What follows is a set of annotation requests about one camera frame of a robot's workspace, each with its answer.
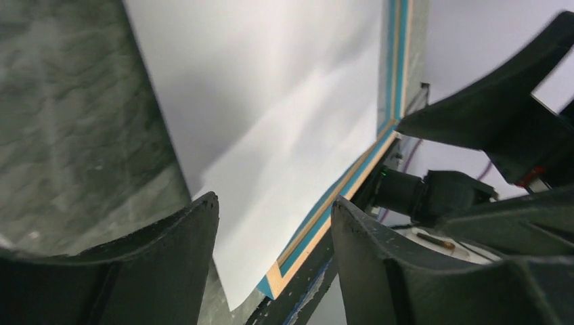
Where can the blue wooden picture frame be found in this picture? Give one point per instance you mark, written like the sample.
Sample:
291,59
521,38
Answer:
317,222

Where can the landscape photo print board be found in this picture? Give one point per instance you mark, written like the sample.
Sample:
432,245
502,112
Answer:
267,104

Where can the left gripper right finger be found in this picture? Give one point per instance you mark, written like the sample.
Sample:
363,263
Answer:
386,278

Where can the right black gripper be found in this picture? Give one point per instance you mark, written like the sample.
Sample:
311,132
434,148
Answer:
533,143

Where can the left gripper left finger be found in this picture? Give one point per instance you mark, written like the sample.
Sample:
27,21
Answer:
156,275

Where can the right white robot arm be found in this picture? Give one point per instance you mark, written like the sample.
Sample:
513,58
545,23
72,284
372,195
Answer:
437,194

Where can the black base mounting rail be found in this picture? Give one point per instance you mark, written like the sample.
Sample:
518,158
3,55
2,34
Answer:
303,293

